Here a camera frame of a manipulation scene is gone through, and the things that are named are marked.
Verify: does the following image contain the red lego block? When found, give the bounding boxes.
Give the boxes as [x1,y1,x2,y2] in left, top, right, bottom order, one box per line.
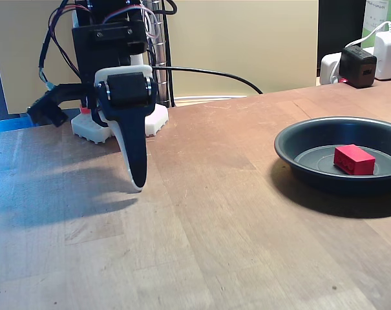
[333,144,377,176]

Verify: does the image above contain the chrome shelf pole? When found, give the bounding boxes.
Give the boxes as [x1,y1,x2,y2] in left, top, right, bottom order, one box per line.
[142,0,176,108]

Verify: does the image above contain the dark round metal pan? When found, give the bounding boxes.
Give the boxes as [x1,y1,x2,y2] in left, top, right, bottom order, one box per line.
[274,116,391,196]

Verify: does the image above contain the black upright panel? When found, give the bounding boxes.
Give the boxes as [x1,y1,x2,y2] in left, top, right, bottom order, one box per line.
[317,0,366,69]

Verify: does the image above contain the black power adapter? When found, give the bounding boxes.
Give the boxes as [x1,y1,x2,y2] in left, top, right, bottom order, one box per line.
[339,45,377,89]

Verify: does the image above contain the white power adapter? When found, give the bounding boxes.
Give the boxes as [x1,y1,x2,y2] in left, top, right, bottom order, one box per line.
[374,30,391,81]

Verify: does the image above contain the green white printed box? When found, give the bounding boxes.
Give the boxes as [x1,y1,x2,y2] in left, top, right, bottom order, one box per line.
[363,0,391,49]

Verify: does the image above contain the black gripper camera board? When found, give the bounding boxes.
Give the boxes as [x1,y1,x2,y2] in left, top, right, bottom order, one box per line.
[26,83,89,127]

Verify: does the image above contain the camera wire bundle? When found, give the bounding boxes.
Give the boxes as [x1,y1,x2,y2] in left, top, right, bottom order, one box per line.
[37,0,86,91]

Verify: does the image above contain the black cable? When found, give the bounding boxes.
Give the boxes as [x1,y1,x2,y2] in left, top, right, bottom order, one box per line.
[151,66,264,95]

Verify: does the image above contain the white adapter cord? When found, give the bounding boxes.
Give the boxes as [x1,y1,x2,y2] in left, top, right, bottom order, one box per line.
[345,21,391,48]

